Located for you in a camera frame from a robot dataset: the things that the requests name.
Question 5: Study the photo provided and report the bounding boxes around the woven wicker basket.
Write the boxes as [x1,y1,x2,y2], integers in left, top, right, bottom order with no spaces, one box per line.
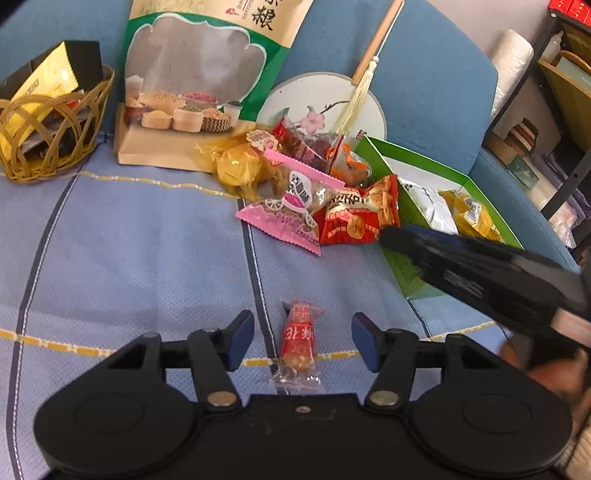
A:
[0,65,116,182]

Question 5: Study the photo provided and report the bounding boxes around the striped round box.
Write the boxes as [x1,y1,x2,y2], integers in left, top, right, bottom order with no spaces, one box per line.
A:
[505,117,540,156]

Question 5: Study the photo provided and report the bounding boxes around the clear packet with orange snack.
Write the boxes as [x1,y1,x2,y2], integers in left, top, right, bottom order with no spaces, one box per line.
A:
[329,143,375,188]

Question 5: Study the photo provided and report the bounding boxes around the white and blue snack packet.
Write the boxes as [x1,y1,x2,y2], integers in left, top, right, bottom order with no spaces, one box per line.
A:
[399,178,459,236]

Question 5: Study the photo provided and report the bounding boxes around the red sausage snack packet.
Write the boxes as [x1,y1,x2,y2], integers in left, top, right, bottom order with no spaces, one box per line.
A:
[270,300,324,396]

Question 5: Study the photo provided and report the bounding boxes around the yellow pastry packet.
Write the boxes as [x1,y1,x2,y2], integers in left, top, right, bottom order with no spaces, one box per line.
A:
[196,129,280,202]

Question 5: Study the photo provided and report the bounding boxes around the round fan with tassel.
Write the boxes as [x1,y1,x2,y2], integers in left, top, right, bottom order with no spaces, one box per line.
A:
[256,0,407,154]

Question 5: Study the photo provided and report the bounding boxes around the black and yellow box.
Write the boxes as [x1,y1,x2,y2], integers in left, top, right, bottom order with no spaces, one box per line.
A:
[0,40,103,140]

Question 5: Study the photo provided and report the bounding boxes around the blue sofa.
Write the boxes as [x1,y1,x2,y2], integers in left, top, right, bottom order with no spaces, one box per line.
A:
[0,0,583,278]

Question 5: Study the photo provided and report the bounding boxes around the green cardboard box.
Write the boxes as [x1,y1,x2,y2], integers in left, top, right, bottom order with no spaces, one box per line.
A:
[355,135,525,301]

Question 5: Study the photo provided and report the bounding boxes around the white plastic bottle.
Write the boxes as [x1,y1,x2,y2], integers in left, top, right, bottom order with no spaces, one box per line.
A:
[539,31,565,66]

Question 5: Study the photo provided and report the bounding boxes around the brown cardboard box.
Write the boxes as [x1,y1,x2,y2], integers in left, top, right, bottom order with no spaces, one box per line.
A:
[537,51,591,137]

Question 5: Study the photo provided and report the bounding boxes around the white bubble wrap roll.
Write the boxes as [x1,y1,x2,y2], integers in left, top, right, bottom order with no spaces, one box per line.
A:
[488,29,535,122]

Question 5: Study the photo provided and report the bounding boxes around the small green box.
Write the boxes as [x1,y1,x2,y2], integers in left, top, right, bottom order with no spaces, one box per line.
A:
[507,156,537,188]

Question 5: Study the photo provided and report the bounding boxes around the pink snack packet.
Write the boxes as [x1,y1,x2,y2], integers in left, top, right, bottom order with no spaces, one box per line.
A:
[236,150,346,256]

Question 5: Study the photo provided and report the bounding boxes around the person's right hand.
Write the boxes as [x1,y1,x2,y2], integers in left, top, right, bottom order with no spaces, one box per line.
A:
[501,339,585,408]

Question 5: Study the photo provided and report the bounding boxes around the clear packet of red dates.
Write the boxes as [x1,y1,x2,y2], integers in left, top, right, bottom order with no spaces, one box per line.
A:
[270,115,345,174]

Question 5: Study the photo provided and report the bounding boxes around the beige green grain pouch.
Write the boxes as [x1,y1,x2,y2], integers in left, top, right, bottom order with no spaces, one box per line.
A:
[113,0,315,173]

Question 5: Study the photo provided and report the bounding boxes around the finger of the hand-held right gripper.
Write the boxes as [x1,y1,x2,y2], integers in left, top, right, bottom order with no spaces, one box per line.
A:
[377,224,468,274]

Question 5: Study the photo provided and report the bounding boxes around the red chips packet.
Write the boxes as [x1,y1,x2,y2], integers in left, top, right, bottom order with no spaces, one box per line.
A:
[318,174,400,247]

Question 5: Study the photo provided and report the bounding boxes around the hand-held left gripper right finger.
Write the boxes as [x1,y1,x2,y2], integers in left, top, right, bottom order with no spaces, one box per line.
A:
[351,312,499,411]

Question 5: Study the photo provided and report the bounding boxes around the blue striped blanket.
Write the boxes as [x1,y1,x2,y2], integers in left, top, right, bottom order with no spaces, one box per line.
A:
[0,138,591,480]

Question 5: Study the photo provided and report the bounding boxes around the black metal shelf rack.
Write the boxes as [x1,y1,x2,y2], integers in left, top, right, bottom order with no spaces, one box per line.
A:
[480,0,591,250]

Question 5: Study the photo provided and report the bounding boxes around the golden foil snack packet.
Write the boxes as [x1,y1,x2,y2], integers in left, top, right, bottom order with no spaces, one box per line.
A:
[438,189,507,243]

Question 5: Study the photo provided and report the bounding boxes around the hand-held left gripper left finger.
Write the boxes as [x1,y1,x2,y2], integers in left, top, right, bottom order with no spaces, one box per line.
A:
[105,309,256,412]

